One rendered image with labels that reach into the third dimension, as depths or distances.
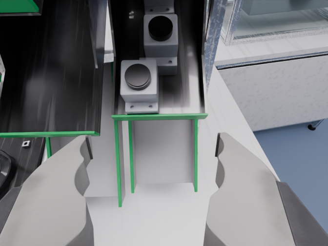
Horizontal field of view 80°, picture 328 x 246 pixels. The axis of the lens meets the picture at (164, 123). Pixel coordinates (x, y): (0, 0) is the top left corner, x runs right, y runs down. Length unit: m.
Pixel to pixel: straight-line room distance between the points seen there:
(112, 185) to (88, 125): 0.19
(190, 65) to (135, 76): 0.11
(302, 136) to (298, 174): 0.38
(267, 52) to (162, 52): 0.88
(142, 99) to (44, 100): 0.15
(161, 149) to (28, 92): 0.25
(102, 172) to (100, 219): 0.18
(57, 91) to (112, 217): 0.37
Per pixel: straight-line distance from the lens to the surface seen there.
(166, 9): 0.33
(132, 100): 0.25
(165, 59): 0.29
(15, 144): 0.65
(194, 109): 0.29
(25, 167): 0.60
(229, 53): 1.05
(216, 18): 0.35
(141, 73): 0.23
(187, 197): 0.58
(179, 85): 0.30
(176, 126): 0.42
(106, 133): 0.42
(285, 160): 1.83
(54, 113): 0.32
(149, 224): 0.56
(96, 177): 0.45
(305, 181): 1.82
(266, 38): 1.21
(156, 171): 0.44
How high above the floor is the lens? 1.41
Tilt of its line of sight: 53 degrees down
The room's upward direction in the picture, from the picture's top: 1 degrees counter-clockwise
